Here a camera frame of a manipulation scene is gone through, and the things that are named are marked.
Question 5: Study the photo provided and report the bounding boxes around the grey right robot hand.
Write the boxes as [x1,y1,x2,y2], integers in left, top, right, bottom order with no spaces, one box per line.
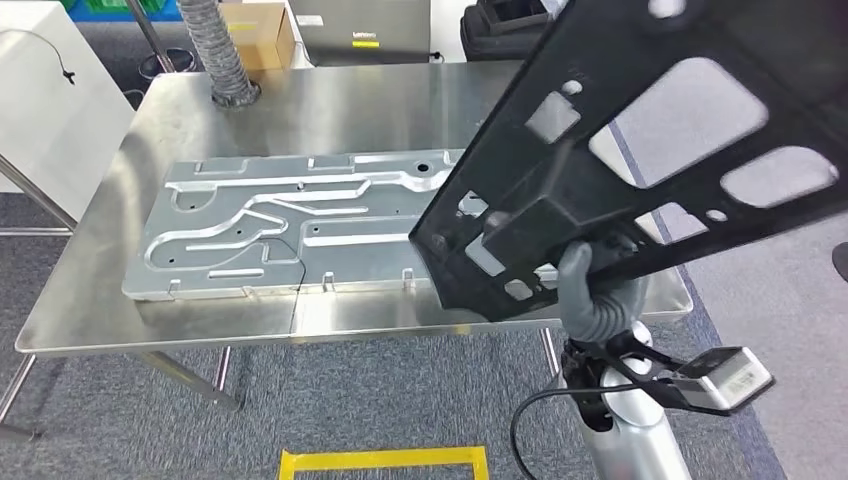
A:
[557,241,601,341]

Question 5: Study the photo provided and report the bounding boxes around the large black plastic part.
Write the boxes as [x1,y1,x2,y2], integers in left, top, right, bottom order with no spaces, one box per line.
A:
[408,0,848,324]

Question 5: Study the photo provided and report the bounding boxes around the stainless steel workbench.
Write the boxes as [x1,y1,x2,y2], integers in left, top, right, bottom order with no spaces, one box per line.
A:
[0,60,695,444]

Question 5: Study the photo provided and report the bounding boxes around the black plastic bin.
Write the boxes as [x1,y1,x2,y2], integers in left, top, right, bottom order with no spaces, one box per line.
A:
[458,0,572,63]

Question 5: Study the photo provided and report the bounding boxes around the machined metal fixture plate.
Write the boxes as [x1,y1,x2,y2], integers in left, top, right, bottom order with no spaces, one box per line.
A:
[121,148,531,304]

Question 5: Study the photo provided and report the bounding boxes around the grey box with Lenovo print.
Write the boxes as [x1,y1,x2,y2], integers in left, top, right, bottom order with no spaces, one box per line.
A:
[286,0,433,68]

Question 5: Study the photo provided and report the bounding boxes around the brown cardboard box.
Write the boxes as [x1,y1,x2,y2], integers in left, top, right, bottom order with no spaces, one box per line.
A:
[220,1,297,73]

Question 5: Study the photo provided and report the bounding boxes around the black pole with round base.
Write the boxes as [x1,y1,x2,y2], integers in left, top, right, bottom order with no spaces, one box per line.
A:
[124,0,198,84]

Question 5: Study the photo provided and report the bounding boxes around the white cabinet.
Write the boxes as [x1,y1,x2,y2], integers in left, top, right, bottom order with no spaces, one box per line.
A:
[0,0,137,223]

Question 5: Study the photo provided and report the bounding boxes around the blue plastic base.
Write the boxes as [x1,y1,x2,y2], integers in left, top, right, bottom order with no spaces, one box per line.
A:
[66,0,181,23]

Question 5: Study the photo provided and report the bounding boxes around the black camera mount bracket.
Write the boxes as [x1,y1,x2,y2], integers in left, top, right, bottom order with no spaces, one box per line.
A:
[561,329,733,435]

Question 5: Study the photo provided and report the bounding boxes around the black camera cable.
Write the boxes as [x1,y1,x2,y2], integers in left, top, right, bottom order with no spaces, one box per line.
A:
[510,386,641,480]

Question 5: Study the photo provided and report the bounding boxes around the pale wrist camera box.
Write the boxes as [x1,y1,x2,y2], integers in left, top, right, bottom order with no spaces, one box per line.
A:
[670,346,775,417]

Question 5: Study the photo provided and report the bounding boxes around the grey flexible duct hose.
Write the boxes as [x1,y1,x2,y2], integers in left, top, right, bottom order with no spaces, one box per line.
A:
[176,0,262,109]

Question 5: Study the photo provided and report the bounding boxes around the steel frame stand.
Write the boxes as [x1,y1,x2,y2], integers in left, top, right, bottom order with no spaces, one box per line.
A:
[0,154,79,238]

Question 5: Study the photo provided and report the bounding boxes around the thin black wire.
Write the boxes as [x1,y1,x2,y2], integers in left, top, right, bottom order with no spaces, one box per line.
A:
[19,28,77,87]

